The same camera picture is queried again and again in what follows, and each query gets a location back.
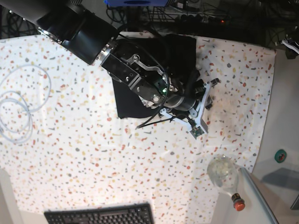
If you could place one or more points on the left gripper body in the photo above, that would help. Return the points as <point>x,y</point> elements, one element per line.
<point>292,48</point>

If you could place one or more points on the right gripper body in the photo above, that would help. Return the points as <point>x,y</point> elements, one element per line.
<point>188,107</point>

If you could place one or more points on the black t-shirt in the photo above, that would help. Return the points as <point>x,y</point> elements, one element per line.
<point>176,52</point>

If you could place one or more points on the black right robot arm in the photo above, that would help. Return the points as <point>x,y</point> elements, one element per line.
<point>150,68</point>

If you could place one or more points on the clear bottle with orange cap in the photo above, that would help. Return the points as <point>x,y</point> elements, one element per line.
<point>225,177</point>

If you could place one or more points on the green tape roll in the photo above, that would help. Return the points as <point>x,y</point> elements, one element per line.
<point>280,156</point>

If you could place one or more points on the black computer keyboard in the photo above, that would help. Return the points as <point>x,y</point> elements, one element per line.
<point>128,214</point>

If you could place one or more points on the terrazzo pattern tablecloth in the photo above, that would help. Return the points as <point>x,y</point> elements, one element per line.
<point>67,148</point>

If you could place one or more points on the blue box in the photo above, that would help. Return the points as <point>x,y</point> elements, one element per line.
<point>138,3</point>

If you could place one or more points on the grey metal bar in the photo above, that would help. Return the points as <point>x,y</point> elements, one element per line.
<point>257,209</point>

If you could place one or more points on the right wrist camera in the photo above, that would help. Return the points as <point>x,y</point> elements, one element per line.
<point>198,131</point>

